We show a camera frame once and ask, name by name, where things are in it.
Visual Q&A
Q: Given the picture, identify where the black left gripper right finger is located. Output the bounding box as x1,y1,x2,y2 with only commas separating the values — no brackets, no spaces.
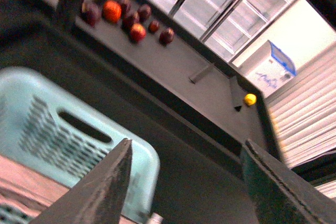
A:
240,140,335,223

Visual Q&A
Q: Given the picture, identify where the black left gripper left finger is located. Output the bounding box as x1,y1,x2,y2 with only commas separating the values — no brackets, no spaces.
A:
31,138,133,223

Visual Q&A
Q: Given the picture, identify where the teal plastic shopping basket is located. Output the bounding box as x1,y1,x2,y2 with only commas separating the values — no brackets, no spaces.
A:
1,67,160,223

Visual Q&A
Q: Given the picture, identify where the red apple in group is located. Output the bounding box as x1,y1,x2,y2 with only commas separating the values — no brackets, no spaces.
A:
130,23,146,42

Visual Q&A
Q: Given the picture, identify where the small dark red apple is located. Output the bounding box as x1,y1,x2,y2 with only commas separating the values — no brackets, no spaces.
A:
148,20,160,34

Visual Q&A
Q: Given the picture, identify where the dark red apple front left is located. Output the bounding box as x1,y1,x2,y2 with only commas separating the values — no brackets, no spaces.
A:
81,2,102,27

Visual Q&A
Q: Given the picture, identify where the dark apple back left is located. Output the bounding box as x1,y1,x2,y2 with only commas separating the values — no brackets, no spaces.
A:
119,0,131,15

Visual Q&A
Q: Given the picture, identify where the yellow lemon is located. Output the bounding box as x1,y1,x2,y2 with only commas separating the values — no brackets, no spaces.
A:
244,93,257,106

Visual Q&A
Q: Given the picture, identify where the black divider right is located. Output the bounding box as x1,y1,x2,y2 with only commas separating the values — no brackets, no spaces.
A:
229,76,243,112

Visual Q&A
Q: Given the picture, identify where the black divider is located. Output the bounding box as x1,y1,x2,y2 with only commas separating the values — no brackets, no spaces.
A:
189,63,215,84
229,76,243,112

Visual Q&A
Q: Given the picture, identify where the white blue chest freezer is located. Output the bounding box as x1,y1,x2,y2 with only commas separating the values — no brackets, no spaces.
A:
241,40,297,97

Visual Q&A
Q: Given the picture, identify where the black divider left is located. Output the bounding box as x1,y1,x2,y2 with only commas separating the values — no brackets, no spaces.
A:
189,63,215,84

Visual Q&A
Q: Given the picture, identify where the black display tray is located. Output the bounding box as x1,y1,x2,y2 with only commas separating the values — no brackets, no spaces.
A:
73,7,282,160

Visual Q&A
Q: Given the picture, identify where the orange fruit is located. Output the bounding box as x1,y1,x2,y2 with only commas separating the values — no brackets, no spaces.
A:
103,0,122,23

